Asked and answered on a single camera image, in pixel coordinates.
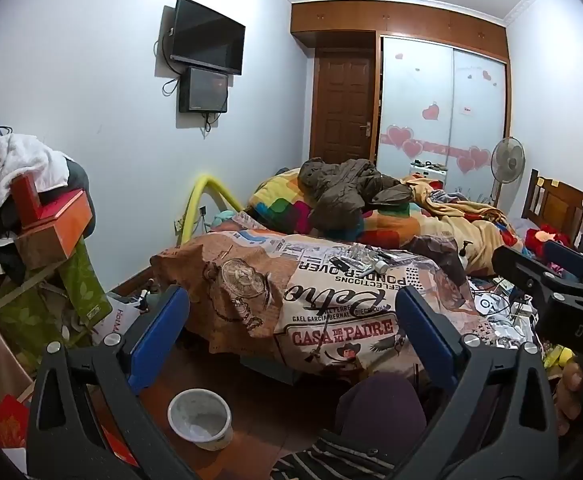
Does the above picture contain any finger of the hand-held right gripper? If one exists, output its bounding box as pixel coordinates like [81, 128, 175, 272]
[544, 240, 583, 286]
[491, 246, 572, 306]

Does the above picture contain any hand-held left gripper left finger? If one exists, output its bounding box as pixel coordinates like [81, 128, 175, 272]
[25, 285, 197, 480]

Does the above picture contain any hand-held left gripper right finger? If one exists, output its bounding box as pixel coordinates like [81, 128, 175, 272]
[395, 286, 559, 480]

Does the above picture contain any person's right hand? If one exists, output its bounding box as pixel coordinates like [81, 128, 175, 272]
[555, 359, 583, 437]

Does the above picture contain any red plush toy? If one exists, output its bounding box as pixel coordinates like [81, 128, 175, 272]
[524, 225, 571, 257]

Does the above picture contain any yellow toy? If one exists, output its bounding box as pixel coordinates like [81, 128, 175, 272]
[544, 345, 575, 369]

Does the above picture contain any white plastic bag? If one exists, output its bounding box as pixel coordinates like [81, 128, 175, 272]
[94, 292, 158, 347]

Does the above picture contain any pile of small electronics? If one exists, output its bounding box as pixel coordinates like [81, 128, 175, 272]
[466, 275, 543, 352]

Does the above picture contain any wooden headboard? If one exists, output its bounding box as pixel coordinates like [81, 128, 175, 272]
[521, 169, 583, 248]

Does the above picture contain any colourful patchwork blanket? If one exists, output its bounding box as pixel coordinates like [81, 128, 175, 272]
[248, 167, 525, 277]

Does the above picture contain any dark purple cloth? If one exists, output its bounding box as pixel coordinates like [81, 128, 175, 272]
[411, 234, 468, 287]

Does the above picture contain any green leaf-print bag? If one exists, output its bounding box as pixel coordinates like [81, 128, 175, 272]
[0, 237, 113, 352]

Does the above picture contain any clear plastic wrapper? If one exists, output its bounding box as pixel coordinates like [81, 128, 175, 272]
[342, 243, 378, 267]

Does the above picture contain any white standing fan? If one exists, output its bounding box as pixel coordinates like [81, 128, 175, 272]
[490, 136, 526, 209]

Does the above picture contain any printed blanket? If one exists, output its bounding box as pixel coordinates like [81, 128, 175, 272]
[150, 210, 477, 386]

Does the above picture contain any white bedside cabinet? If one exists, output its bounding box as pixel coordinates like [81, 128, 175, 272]
[410, 160, 448, 182]

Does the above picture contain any orange box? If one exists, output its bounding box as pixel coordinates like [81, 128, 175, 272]
[34, 189, 94, 258]

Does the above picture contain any brown wooden box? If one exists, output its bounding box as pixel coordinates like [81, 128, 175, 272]
[14, 230, 79, 269]

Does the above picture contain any yellow tube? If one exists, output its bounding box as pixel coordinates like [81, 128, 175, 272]
[181, 174, 244, 247]

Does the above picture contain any wooden plank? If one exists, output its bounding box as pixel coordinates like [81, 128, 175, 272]
[0, 260, 68, 312]

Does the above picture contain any white sliding wardrobe door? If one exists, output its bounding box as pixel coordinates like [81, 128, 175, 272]
[446, 49, 508, 203]
[377, 35, 455, 182]

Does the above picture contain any striped cloth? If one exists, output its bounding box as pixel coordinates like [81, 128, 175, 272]
[270, 435, 408, 480]

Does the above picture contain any brown jacket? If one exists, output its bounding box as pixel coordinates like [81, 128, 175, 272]
[299, 158, 415, 237]

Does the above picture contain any dark grey cloth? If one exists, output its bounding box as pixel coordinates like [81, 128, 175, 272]
[64, 157, 93, 241]

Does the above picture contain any red floral packet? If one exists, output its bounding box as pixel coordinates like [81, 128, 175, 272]
[0, 395, 33, 449]

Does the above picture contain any red box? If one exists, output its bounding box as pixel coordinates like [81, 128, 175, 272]
[11, 172, 59, 228]

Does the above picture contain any white cloth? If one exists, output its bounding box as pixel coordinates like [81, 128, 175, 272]
[0, 134, 69, 213]

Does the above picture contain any brown wooden door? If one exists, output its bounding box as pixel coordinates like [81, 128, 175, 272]
[310, 52, 376, 163]

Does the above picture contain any small black monitor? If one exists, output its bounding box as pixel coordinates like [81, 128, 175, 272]
[178, 66, 229, 114]

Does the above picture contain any wooden overhead cabinet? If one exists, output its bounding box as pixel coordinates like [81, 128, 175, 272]
[290, 1, 509, 63]

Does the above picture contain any wall socket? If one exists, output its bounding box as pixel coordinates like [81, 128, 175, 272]
[172, 205, 207, 235]

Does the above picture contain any black television cable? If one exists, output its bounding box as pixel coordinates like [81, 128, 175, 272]
[152, 5, 182, 97]

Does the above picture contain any black wall television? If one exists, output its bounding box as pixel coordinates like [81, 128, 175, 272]
[170, 0, 246, 76]

